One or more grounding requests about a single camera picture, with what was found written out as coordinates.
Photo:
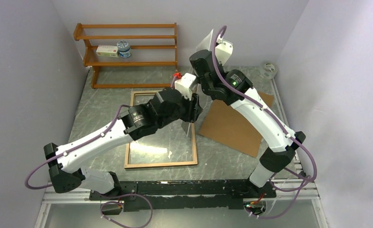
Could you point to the blue white jar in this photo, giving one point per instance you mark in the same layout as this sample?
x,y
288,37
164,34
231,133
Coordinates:
x,y
124,49

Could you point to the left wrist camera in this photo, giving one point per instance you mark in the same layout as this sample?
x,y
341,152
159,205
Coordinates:
x,y
185,84

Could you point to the white red box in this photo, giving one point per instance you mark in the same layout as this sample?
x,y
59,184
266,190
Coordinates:
x,y
107,51

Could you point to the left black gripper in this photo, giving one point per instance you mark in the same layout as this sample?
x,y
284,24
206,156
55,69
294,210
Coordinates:
x,y
194,109

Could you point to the clear glass pane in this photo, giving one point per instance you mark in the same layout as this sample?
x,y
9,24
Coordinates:
x,y
161,148

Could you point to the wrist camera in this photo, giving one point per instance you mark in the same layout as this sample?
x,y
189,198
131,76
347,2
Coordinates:
x,y
223,51
185,84

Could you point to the brown cardboard backing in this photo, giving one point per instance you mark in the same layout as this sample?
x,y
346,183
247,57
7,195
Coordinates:
x,y
228,127

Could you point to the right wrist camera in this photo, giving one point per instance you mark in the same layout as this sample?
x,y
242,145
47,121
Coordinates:
x,y
223,51

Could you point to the landscape photo print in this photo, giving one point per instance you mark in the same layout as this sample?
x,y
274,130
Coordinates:
x,y
204,44

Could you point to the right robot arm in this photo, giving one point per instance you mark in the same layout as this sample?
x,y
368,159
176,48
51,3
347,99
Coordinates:
x,y
235,89

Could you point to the wooden shelf rack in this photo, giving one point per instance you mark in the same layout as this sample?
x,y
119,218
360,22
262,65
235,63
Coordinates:
x,y
152,45

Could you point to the clear tape roll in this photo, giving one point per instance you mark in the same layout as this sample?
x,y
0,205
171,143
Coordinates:
x,y
268,70

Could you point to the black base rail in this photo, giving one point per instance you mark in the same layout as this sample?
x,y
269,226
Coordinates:
x,y
180,194

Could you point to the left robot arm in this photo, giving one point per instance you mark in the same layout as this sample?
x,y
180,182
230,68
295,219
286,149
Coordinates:
x,y
65,162

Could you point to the wooden picture frame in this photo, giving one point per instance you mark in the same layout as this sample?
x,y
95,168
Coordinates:
x,y
161,151

